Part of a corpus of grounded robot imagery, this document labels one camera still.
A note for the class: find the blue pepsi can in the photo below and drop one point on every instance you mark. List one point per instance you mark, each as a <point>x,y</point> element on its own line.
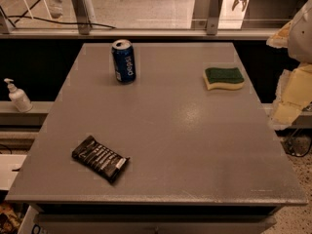
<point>124,61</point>

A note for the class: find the white pump lotion bottle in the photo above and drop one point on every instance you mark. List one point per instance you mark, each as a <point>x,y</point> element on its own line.
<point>18,96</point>

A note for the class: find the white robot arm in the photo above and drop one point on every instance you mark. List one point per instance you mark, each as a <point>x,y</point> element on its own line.
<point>300,42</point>

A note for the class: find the green yellow sponge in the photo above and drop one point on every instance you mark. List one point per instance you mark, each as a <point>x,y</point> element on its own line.
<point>223,78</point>

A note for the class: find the grey metal post left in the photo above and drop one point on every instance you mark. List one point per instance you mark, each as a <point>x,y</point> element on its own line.
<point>81,14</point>

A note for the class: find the black rxbar chocolate wrapper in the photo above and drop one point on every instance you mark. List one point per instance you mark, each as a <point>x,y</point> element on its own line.
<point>99,158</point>

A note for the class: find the grey metal post right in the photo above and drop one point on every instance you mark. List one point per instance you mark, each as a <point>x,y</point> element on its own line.
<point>213,16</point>

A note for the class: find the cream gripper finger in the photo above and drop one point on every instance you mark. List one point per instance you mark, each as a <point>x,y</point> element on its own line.
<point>293,94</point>
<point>280,38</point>

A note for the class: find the grey metal post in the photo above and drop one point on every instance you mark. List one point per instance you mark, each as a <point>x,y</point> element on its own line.
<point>81,14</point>
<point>213,16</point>

